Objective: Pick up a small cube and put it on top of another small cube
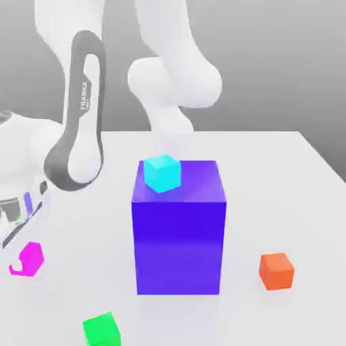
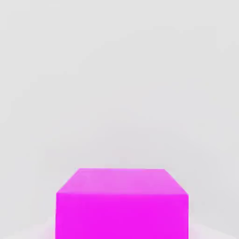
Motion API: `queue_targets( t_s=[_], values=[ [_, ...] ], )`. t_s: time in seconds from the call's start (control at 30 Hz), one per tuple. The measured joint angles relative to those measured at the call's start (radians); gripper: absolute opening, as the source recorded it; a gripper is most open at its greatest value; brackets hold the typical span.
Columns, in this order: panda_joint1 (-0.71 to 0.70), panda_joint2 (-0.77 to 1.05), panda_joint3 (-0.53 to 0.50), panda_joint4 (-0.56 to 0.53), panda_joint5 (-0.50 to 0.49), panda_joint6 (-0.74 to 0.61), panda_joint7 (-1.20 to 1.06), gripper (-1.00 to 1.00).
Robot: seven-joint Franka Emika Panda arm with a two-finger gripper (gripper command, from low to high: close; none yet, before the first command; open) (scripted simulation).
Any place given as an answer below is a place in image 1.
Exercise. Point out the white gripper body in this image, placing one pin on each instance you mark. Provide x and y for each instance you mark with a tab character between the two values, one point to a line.
25	229

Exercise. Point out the small magenta cube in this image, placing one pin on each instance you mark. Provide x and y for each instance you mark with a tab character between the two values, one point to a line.
31	259

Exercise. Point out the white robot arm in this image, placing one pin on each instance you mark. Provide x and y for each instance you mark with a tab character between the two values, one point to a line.
175	81

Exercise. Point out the small green cube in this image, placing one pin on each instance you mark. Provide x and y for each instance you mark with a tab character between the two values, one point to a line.
101	331

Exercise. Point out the small cyan cube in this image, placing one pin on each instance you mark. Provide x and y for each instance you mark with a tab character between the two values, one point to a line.
162	173

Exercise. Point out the small orange cube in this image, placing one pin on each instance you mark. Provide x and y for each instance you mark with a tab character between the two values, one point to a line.
277	271

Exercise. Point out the large purple box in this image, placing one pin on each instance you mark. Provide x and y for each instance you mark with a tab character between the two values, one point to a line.
178	243

